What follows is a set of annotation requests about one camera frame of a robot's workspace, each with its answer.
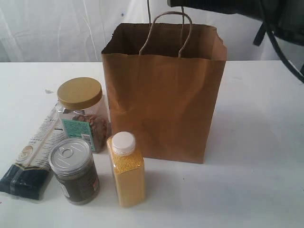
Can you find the large brown paper shopping bag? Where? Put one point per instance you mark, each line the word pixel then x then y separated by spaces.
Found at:
pixel 162 83

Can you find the yellow millet bottle white cap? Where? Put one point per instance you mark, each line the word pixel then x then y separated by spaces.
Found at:
pixel 127 166

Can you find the dark jar with metal lid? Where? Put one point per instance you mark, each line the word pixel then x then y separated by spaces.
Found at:
pixel 73 165

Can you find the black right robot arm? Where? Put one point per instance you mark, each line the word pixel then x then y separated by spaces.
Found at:
pixel 285 17

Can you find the nut jar with gold lid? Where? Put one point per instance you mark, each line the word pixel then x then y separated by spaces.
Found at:
pixel 82 111

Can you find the blue white spaghetti packet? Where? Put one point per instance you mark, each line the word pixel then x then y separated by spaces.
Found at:
pixel 28 175

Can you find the white backdrop curtain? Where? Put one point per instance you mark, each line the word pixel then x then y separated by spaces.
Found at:
pixel 78 30

